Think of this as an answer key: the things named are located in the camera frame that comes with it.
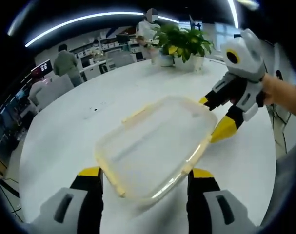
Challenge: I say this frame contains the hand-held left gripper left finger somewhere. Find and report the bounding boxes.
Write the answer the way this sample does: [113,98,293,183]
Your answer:
[30,166,105,234]

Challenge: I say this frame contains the light grey office chair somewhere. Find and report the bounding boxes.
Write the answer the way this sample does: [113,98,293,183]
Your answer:
[49,73,75,98]

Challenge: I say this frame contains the black tripod stand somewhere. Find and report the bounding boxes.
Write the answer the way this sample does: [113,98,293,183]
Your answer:
[188,14,204,31]

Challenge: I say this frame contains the wall monitor with red display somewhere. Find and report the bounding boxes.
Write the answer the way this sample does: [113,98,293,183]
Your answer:
[32,60,53,74]

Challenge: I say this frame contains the clear plastic container lid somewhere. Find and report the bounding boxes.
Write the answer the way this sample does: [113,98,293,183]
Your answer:
[94,95,219,204]

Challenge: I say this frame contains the white cabinet counter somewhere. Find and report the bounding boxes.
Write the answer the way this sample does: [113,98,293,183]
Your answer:
[78,63,109,82]

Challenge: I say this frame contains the shelving with white boxes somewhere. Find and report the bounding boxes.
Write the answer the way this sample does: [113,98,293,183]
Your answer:
[72,29,138,66]

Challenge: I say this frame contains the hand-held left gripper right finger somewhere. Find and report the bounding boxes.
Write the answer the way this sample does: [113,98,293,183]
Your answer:
[186,167,263,234]

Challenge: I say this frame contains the thin black cables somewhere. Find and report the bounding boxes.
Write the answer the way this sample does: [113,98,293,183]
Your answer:
[269,104,289,154]

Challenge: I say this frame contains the long curved ceiling strip light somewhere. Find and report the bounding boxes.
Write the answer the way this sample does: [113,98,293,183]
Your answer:
[24,11,180,48]

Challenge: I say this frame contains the variegated plant in round pot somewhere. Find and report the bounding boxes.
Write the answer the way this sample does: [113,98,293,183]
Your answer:
[153,24,185,68]

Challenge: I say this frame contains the green plant in square pot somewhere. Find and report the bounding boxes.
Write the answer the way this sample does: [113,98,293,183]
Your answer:
[173,25,215,73]

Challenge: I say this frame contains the white rounded office chair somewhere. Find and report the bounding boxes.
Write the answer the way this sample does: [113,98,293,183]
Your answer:
[28,80,56,113]

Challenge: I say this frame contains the person's right hand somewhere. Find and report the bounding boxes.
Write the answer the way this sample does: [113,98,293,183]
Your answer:
[260,74,285,107]

